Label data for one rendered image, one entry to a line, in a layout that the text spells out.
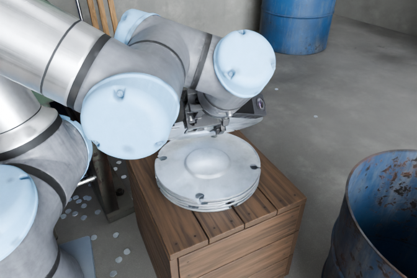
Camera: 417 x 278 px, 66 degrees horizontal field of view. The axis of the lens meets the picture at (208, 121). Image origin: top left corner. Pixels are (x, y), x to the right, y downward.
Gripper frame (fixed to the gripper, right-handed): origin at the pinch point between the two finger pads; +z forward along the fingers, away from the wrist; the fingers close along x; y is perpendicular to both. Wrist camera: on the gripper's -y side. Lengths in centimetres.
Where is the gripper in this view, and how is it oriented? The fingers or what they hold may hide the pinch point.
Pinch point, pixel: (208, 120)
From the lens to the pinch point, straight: 71.1
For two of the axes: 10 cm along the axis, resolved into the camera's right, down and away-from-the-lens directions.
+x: 1.9, 9.6, -1.8
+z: -1.9, 2.2, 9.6
